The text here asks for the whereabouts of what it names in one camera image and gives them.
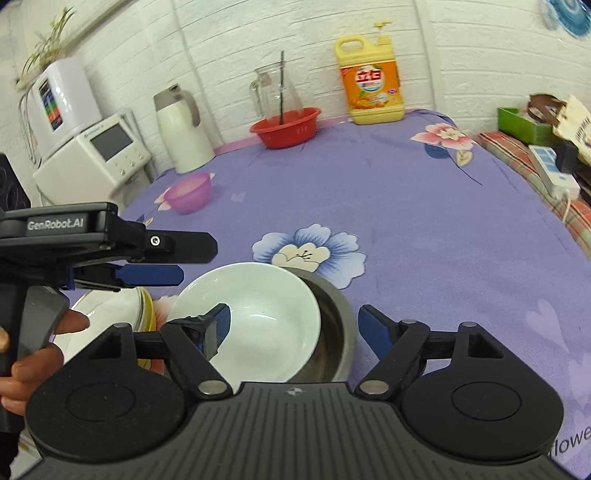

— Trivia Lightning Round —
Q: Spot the glass pitcher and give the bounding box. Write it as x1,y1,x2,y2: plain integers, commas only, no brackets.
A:
250,65,304,123

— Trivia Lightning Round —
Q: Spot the paper bag with brown handles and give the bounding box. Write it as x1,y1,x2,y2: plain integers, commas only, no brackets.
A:
529,93,591,154

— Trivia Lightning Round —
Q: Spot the green box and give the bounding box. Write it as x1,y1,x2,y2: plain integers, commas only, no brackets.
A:
497,107,557,145

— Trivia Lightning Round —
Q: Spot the white thermos jug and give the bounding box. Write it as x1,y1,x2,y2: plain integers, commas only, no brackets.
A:
153,83,216,175

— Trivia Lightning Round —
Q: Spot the checked cloth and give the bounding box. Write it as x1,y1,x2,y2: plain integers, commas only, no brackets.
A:
475,131,591,260

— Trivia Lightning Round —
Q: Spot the white patterned ceramic bowl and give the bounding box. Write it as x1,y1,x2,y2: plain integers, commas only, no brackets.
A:
173,262,322,384

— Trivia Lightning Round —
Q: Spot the yellow dish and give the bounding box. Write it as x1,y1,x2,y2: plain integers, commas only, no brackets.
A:
135,287,158,334

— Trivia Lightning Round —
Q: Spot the white water purifier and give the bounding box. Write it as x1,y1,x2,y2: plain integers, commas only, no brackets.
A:
18,56,103,163

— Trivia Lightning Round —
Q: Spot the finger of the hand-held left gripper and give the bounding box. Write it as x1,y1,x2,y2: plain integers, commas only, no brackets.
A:
141,231,219,265
71,264,185,293

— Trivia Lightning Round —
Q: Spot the white power strip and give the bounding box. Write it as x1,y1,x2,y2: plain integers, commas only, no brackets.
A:
527,144,581,200

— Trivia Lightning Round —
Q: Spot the white cable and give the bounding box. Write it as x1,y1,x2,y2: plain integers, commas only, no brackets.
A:
560,196,579,228

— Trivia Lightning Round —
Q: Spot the red plastic basket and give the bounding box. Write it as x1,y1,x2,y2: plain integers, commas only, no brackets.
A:
250,107,322,150

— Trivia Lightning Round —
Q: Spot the green potted plant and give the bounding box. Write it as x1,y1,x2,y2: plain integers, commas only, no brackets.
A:
18,7,77,80

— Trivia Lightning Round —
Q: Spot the stainless steel bowl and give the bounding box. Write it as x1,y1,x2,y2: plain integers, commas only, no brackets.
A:
285,268,359,384

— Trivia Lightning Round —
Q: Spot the black power adapter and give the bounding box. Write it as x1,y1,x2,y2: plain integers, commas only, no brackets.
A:
556,141,581,174

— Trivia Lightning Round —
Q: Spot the purple floral tablecloth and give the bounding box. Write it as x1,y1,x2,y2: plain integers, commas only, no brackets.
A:
51,108,591,477

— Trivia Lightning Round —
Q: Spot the blue round wall decoration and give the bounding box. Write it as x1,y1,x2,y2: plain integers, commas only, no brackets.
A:
539,0,591,38

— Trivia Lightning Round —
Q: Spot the white appliance with screen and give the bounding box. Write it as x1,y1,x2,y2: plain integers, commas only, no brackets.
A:
32,111,153,206

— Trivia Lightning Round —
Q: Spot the person's left hand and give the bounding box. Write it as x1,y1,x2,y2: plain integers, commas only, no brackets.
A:
0,310,92,416

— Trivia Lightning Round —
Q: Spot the purple plastic bowl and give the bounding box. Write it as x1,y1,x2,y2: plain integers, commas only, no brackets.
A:
165,173,213,216

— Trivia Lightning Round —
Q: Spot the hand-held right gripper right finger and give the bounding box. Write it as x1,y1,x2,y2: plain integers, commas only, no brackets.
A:
355,304,509,398

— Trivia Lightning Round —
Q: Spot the dark patterned panel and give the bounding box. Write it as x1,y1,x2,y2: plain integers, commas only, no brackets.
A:
0,154,32,212

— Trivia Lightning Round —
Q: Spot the white plate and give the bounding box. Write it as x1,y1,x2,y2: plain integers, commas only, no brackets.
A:
53,286,149,365

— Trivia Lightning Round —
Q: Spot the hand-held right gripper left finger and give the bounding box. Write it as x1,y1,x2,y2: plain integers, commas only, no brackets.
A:
88,302,233,400

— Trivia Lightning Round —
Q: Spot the yellow detergent pump bottle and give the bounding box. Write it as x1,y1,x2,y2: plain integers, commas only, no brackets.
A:
334,21,406,126

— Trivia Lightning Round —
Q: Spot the dark stirring stick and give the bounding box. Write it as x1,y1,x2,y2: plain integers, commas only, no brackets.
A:
276,51,286,125

